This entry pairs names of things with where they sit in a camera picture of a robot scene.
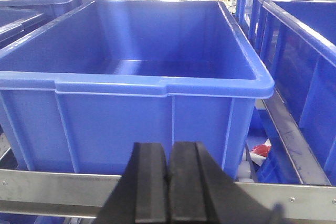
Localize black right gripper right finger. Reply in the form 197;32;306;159
169;142;284;223

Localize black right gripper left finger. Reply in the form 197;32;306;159
96;143;168;223

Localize red white packet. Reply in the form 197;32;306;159
249;139;271;166

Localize large blue bin centre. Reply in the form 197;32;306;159
1;1;274;177

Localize blue bin right side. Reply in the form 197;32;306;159
259;0;335;184

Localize steel shelf rail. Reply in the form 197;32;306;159
1;169;335;223

